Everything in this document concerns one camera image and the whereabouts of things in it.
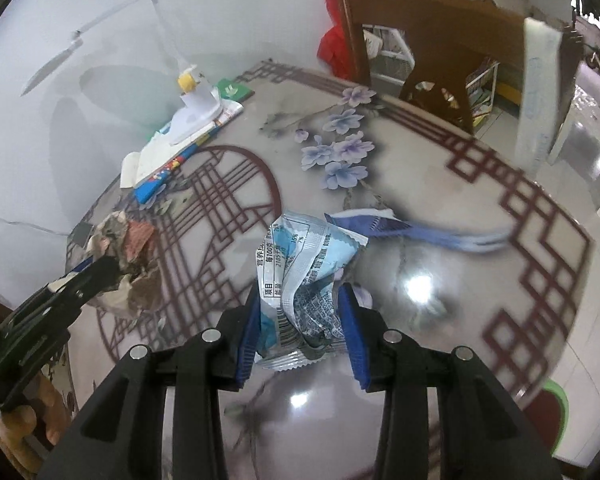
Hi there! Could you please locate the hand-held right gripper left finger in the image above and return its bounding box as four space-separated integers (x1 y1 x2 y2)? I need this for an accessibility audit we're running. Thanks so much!
37 287 263 480

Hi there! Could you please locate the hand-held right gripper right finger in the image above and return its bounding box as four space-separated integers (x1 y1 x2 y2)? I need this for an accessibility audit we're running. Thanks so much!
336 282 563 480

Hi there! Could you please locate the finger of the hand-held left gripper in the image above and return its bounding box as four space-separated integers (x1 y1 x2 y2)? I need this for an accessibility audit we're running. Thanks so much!
47 257 98 293
25 255 123 321

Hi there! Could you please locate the brown wrapper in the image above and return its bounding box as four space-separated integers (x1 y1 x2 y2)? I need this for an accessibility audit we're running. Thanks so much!
82 210 163 318

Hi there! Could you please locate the blue white wrapper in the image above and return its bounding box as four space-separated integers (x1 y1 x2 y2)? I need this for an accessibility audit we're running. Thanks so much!
252 210 370 372

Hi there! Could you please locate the red bin with green rim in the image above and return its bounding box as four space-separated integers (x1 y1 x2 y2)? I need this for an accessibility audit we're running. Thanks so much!
522 379 571 461

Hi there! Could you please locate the person's left hand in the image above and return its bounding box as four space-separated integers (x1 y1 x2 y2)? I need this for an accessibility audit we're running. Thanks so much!
0 400 38 478

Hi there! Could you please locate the blue printed book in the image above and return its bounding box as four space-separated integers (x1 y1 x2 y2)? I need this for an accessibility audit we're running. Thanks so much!
132 137 216 206

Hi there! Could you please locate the white desk lamp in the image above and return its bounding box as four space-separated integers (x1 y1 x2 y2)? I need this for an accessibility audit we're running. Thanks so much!
20 0 226 146

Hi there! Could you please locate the green packet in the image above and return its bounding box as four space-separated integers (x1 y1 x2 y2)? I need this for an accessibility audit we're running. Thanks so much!
215 79 256 101

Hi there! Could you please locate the white bookshelf with picture books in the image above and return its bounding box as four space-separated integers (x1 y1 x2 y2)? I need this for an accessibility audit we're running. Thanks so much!
345 0 501 128

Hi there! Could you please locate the red bag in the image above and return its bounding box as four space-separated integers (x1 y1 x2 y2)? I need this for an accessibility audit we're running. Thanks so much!
316 0 361 81

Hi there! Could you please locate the white coffee table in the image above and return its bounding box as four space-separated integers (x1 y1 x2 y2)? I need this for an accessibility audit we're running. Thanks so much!
545 67 600 218

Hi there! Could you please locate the brown wooden chair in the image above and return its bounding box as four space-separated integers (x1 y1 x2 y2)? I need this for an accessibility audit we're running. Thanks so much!
337 0 586 136

